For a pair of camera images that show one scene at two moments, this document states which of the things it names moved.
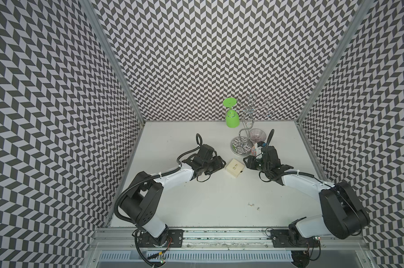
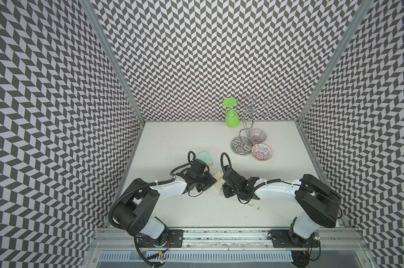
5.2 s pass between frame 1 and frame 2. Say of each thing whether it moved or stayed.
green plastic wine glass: stayed
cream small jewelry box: moved
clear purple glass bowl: stayed
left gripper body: moved
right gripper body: moved
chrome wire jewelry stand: stayed
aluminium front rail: stayed
